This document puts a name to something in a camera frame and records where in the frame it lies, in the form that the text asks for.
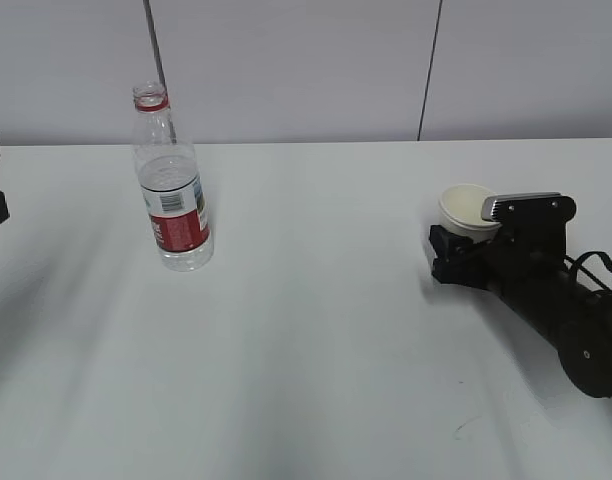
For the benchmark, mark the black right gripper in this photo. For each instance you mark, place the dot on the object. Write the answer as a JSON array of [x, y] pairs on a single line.
[[498, 265]]

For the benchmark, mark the white paper cup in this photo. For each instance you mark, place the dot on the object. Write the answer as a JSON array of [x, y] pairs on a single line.
[[460, 208]]

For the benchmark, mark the clear water bottle red label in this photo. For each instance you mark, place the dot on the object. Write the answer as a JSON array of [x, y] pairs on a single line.
[[167, 171]]

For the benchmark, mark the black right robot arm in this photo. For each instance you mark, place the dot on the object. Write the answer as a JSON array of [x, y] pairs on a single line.
[[577, 323]]

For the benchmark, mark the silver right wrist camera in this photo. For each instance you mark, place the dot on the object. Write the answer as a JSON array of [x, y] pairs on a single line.
[[536, 221]]

